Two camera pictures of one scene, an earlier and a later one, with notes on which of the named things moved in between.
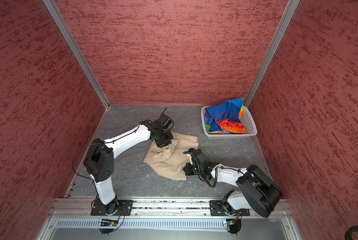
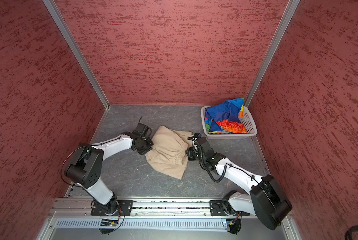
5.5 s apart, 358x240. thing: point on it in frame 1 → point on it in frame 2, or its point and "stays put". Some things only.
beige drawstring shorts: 170,160 stays put
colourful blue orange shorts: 224,117 stays put
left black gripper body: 164,138 → 145,146
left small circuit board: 106,222 stays put
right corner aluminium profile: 275,42 stays put
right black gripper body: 193,169 → 194,155
